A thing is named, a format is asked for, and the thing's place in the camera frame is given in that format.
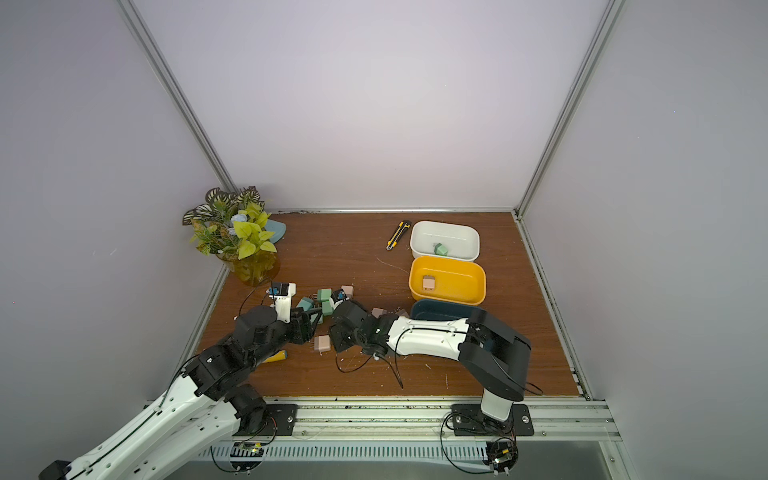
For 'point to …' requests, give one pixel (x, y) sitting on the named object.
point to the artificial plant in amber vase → (235, 227)
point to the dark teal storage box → (441, 309)
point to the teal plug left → (306, 303)
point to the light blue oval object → (278, 228)
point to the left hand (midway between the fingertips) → (317, 311)
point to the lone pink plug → (429, 283)
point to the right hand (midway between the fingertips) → (332, 325)
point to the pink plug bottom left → (322, 343)
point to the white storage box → (444, 239)
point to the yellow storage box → (448, 280)
